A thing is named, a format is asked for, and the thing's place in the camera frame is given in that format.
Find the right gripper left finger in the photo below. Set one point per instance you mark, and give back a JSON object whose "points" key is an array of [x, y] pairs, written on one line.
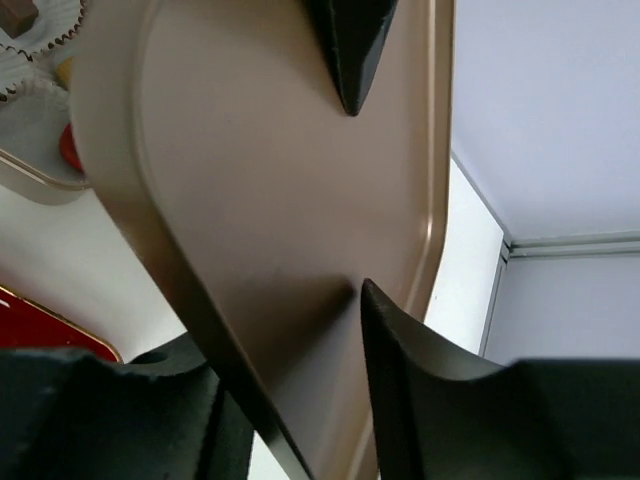
{"points": [[66, 414]]}

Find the gold tin lid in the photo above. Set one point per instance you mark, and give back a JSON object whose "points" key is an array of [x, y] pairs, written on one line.
{"points": [[213, 135]]}

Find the red rectangular tray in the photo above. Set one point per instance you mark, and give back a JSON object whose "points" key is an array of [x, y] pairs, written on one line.
{"points": [[27, 324]]}

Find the gold tin box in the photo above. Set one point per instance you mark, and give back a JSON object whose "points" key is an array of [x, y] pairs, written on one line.
{"points": [[38, 45]]}

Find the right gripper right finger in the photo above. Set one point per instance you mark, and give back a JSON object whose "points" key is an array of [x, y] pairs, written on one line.
{"points": [[441, 412]]}

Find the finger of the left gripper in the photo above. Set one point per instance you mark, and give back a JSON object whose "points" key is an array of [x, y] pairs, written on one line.
{"points": [[339, 46]]}

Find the red wrapped chocolate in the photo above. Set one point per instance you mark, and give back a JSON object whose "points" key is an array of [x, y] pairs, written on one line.
{"points": [[67, 149]]}

